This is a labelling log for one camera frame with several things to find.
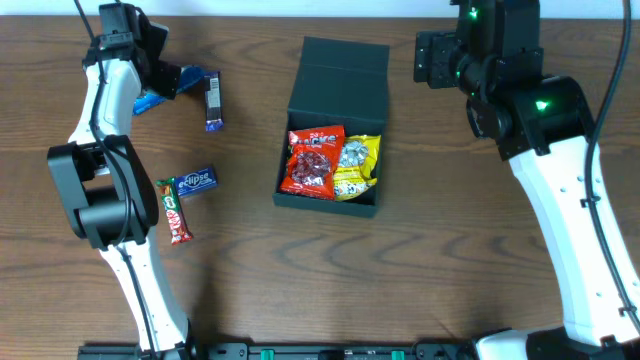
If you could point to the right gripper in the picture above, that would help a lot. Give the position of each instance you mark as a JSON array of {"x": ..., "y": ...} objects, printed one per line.
[{"x": 432, "y": 57}]

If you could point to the blue Oreo cookie pack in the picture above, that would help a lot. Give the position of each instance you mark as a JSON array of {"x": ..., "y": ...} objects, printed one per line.
[{"x": 190, "y": 76}]

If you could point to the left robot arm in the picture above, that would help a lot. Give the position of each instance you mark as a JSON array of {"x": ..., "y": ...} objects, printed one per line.
[{"x": 107, "y": 196}]

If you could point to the red snack bag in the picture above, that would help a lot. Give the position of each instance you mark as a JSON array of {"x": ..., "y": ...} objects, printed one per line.
[{"x": 314, "y": 159}]

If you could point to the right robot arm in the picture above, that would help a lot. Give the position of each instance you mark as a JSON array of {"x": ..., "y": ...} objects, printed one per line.
[{"x": 544, "y": 129}]

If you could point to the dark purple chocolate bar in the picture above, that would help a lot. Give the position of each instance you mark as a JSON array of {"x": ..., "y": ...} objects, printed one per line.
[{"x": 213, "y": 99}]

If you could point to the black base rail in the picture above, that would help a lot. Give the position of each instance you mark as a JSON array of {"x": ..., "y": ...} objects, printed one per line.
[{"x": 243, "y": 351}]

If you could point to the yellow snack bag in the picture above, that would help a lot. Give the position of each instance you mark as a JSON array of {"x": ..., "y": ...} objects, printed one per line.
[{"x": 357, "y": 161}]

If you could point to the red KitKat bar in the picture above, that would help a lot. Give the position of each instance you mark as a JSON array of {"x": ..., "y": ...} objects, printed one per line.
[{"x": 179, "y": 230}]

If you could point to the blue Eclipse mint box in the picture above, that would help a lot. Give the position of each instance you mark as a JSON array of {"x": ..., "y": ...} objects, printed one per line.
[{"x": 195, "y": 182}]

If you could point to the black box with lid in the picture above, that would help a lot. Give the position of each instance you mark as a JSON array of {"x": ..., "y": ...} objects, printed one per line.
[{"x": 338, "y": 83}]

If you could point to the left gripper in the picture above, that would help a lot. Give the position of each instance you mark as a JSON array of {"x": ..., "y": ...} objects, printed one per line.
[{"x": 167, "y": 82}]

